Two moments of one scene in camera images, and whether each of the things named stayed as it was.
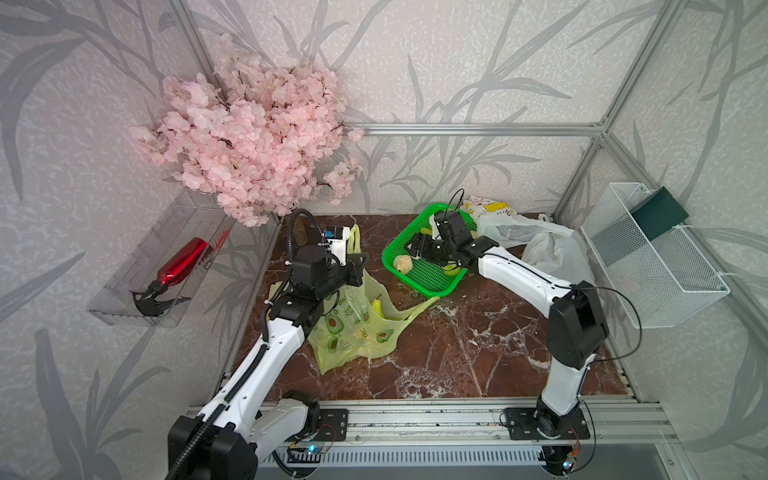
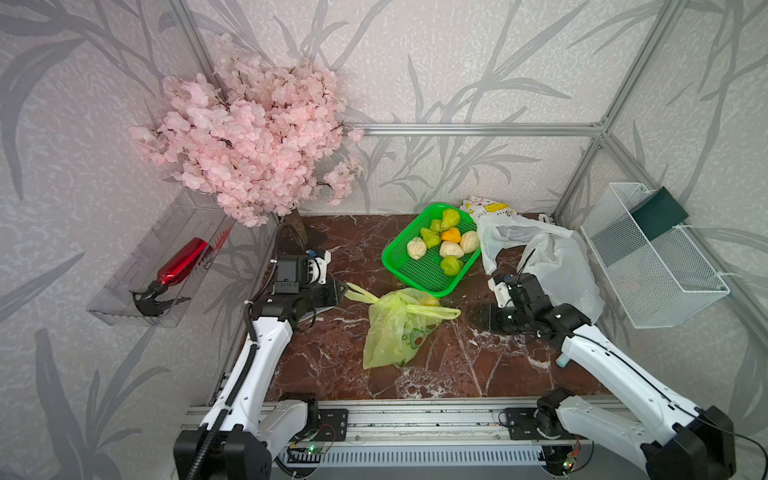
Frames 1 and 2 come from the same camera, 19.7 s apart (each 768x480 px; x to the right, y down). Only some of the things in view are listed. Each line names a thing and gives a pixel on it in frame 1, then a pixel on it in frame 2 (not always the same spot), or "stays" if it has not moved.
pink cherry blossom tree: x=257 y=136 stays
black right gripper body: x=432 y=250 to x=504 y=321
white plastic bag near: x=565 y=256 stays
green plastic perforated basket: x=426 y=276 stays
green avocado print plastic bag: x=355 y=324 to x=397 y=323
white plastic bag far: x=507 y=230 stays
